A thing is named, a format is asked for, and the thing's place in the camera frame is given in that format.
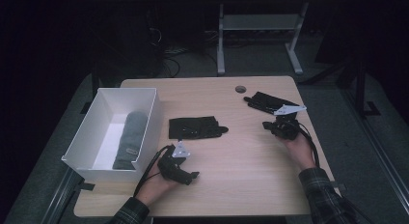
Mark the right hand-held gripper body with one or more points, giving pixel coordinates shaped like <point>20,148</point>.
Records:
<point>286,126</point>

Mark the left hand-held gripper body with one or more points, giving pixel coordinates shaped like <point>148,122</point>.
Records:
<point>173,164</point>

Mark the grey knitted glove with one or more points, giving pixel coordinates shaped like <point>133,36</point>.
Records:
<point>131,137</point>

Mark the white box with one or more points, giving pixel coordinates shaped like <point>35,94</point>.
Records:
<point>96,143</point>

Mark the person's left hand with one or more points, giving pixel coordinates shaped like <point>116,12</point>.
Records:
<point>156,187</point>

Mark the person's right hand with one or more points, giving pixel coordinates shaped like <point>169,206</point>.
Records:
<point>300,151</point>

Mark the black glove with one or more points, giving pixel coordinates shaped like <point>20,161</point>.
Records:
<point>265,101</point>
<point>193,127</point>

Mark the grey round table grommet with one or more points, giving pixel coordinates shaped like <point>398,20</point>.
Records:
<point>240,89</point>

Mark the grey metal desk frame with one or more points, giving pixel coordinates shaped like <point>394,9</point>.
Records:
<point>257,22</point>

